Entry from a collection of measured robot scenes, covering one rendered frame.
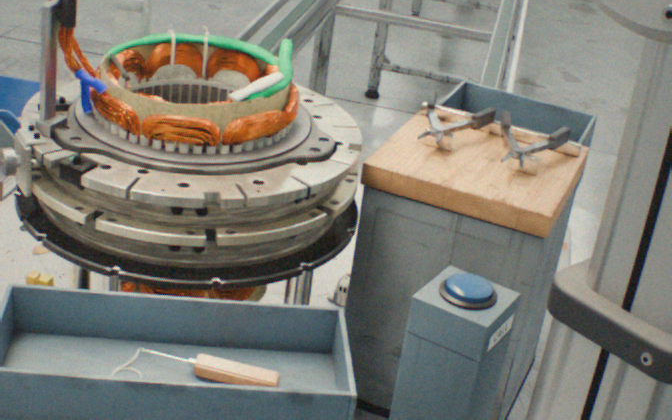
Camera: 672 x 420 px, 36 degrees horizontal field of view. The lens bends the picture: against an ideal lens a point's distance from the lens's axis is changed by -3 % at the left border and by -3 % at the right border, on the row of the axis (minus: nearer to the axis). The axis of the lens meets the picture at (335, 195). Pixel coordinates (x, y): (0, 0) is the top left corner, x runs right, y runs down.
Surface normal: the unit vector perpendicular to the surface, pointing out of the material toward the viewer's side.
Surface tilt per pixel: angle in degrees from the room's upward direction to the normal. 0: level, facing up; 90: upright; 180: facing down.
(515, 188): 0
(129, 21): 90
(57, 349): 0
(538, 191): 0
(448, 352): 90
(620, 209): 90
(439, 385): 90
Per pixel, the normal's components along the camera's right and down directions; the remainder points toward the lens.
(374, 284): -0.39, 0.36
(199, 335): 0.07, 0.44
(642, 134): -0.75, 0.20
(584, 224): 0.12, -0.89
